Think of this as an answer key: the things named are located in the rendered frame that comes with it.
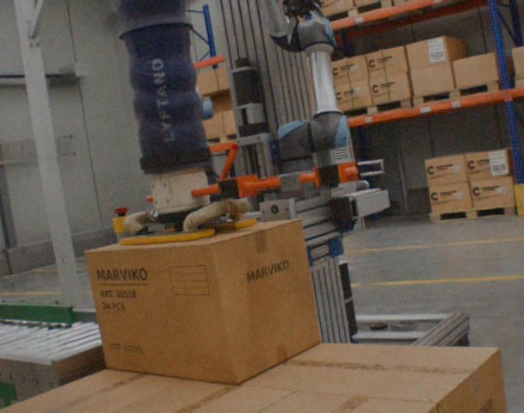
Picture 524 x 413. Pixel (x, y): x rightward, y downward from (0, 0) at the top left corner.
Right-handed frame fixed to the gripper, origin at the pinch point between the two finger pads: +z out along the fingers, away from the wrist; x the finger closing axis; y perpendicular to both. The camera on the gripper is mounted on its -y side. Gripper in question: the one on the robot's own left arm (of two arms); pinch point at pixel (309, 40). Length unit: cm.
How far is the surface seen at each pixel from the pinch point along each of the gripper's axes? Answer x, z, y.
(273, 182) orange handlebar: 9, 45, 46
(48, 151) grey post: -340, -1, -140
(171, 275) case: -21, 66, 61
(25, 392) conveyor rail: -94, 105, 71
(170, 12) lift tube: -21.0, -11.5, 43.0
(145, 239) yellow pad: -36, 56, 54
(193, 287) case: -13, 70, 61
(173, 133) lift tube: -24, 26, 47
